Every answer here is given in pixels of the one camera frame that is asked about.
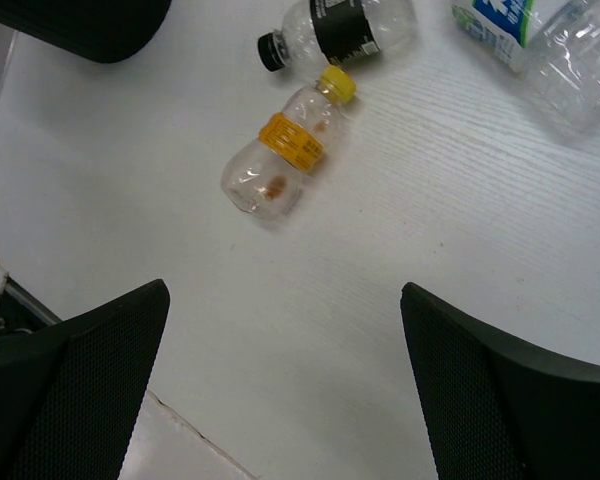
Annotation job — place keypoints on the black plastic bin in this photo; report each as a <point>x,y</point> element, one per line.
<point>104,32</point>

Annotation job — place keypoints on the clear bottle black label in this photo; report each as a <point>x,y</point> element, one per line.
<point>316,34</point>

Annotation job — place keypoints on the aluminium frame rail left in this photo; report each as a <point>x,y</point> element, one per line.
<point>20,312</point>

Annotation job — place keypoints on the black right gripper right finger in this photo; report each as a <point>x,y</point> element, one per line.
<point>496,406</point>

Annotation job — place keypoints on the clear bottle blue label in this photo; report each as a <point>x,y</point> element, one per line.
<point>552,46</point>

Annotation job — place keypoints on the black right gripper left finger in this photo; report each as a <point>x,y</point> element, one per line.
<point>70,393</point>

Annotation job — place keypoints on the clear bottle yellow cap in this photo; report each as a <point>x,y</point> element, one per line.
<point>265,177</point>

